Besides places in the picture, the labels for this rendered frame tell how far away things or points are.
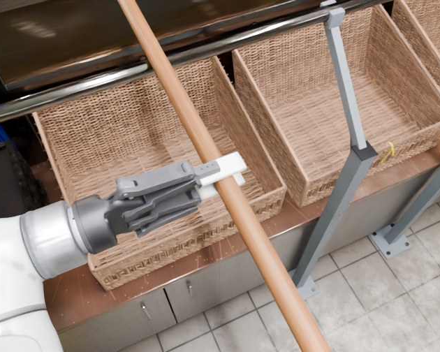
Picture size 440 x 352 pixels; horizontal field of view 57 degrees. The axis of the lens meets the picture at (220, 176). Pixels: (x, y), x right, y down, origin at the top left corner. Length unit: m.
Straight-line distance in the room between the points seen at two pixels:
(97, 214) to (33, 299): 0.12
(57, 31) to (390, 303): 1.55
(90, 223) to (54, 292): 0.71
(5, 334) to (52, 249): 0.10
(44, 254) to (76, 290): 0.68
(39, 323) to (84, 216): 0.13
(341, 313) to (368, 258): 0.28
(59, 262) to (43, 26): 0.72
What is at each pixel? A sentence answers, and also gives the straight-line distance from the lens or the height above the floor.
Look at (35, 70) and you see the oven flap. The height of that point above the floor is 0.95.
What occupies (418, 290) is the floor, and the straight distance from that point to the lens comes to 1.94.
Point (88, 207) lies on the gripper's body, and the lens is 0.54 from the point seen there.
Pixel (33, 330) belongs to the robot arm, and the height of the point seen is 1.20.
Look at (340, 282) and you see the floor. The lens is 1.83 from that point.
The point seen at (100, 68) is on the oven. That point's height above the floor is 0.88.
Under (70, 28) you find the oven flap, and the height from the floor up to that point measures 1.02.
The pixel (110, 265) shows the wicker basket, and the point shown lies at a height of 0.73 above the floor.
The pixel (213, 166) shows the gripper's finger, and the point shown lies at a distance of 0.55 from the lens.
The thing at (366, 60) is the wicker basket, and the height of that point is 0.63.
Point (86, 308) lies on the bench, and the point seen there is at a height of 0.58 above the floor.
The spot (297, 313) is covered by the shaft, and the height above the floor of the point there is 1.20.
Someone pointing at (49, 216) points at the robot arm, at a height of 1.23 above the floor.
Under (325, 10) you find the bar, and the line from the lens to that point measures 0.90.
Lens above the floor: 1.68
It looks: 57 degrees down
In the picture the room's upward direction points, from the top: straight up
